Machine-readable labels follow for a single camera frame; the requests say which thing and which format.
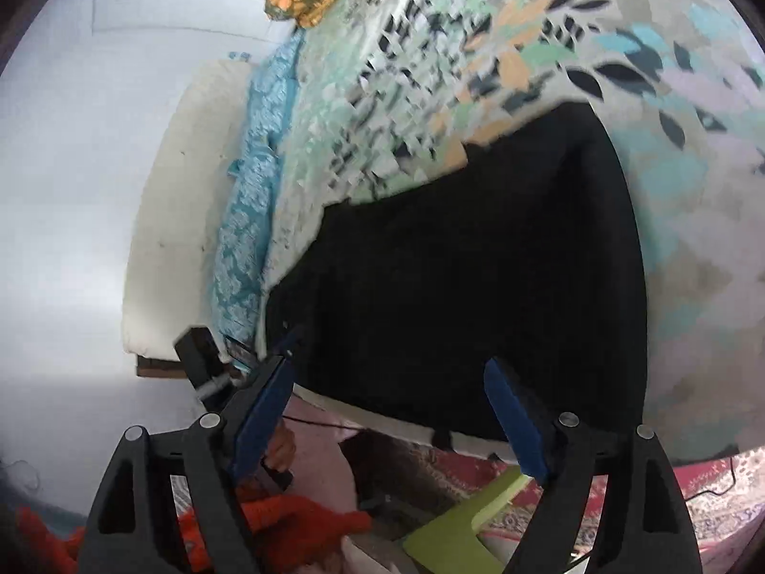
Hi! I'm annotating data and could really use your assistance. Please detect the red patterned rug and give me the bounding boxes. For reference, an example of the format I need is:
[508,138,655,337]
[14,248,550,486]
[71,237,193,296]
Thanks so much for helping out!
[418,441,765,574]

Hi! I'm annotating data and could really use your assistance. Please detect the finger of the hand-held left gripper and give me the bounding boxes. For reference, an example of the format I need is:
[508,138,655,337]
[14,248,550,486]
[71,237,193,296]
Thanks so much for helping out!
[276,324,308,361]

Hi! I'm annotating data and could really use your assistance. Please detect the white padded headboard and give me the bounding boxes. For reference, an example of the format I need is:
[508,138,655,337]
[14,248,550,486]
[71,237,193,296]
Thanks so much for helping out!
[121,58,259,361]

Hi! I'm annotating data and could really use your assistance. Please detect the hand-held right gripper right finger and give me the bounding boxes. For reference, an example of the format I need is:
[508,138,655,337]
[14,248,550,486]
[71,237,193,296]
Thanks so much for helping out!
[483,357,704,574]

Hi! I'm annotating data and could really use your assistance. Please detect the lime green plastic stool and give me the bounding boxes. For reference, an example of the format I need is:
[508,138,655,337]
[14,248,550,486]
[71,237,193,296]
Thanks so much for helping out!
[402,463,542,574]

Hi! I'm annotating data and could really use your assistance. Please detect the bed with floral sheet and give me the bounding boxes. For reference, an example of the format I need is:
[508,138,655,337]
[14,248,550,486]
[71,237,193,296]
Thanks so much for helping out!
[209,0,765,468]

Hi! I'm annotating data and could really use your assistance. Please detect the black cable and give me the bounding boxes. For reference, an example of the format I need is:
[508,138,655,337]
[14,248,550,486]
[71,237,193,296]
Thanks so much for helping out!
[680,453,741,501]

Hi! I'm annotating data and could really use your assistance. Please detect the person's pink dotted clothing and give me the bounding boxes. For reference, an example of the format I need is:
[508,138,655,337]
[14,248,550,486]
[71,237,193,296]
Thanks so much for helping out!
[280,397,384,574]

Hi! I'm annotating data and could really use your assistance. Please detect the person's left hand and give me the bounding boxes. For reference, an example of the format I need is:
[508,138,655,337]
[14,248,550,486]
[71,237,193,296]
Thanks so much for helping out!
[264,423,298,475]

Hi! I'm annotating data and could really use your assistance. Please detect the blue floral pillow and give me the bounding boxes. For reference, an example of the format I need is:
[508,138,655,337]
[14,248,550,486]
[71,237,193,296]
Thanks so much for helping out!
[209,161,289,361]
[227,30,307,181]

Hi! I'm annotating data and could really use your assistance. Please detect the person's orange knit sweater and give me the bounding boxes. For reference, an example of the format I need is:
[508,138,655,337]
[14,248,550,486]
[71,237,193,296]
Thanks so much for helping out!
[15,505,87,574]

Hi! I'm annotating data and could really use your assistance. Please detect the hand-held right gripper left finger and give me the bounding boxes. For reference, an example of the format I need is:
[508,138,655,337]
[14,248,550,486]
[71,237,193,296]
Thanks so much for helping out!
[87,354,295,574]

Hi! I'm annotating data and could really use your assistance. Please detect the black pants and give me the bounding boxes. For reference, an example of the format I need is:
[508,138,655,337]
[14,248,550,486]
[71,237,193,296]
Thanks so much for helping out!
[263,100,650,451]

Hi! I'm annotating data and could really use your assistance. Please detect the person's left forearm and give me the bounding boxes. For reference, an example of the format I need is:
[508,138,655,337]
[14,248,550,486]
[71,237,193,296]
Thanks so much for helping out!
[238,489,375,568]

